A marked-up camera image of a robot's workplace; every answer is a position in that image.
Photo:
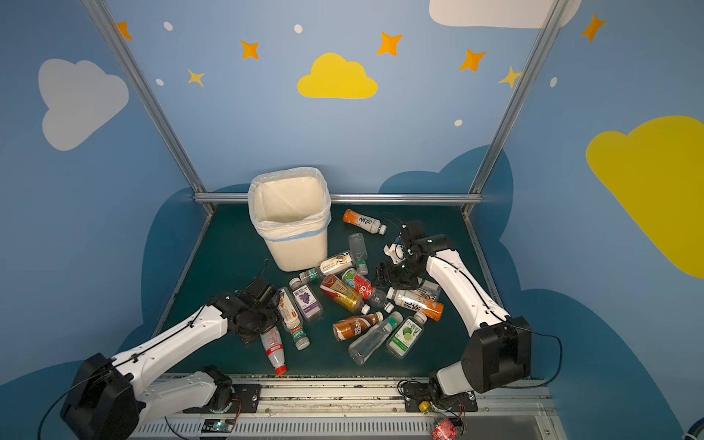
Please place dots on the red green label soda bottle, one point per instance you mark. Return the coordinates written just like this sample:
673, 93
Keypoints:
374, 298

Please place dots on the orange bottle near back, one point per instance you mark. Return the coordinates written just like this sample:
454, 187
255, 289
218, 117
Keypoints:
367, 223

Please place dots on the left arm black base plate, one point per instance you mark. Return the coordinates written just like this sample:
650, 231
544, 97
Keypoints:
236, 399

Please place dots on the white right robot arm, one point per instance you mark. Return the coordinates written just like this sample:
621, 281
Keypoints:
499, 351

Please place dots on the small clear squashed bottle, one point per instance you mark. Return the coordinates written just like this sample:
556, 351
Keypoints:
358, 251

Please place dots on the lime green label bottle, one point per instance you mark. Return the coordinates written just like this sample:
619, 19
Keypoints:
407, 335

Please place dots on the aluminium right upright post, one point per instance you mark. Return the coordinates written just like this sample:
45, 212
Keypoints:
534, 63

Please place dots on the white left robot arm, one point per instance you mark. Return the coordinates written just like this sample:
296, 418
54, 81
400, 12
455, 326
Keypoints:
111, 397

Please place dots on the grape juice purple label bottle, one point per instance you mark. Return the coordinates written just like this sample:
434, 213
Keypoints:
306, 301

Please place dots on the aluminium upright post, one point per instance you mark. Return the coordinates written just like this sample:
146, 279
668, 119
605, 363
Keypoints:
534, 63
105, 23

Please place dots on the white ribbed plastic bin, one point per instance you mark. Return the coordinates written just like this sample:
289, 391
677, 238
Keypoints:
300, 254

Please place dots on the orange white label bottle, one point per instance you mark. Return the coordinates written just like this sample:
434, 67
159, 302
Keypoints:
416, 302

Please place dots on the aluminium left upright post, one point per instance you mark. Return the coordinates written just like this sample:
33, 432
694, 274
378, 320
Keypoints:
105, 23

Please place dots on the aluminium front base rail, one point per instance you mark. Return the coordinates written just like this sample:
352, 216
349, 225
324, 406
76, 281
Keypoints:
300, 407

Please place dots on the crane label clear bottle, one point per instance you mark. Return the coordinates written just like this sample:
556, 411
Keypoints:
331, 266

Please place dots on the green circuit board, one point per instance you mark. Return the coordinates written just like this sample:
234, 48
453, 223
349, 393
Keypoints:
216, 426

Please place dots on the clear green cap water bottle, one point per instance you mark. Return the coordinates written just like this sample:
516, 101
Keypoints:
429, 289

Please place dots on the clear blue-edged bin liner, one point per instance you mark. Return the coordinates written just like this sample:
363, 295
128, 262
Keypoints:
289, 204

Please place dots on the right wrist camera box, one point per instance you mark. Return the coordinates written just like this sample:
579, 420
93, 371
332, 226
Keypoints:
411, 231

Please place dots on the brown coffee bottle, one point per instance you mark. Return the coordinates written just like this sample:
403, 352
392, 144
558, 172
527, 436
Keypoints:
355, 326

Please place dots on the red cap water bottle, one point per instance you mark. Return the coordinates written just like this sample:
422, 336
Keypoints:
272, 343

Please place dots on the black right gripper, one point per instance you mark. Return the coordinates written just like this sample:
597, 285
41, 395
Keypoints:
397, 273

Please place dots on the aluminium frame back rail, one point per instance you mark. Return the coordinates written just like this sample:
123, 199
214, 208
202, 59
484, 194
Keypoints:
230, 198

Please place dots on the yellow tea red label bottle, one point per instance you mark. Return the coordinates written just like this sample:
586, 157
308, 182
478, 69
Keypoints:
344, 295

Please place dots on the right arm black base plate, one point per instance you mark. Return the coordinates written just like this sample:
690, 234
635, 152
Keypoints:
415, 392

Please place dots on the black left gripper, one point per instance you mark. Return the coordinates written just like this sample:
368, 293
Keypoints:
263, 294

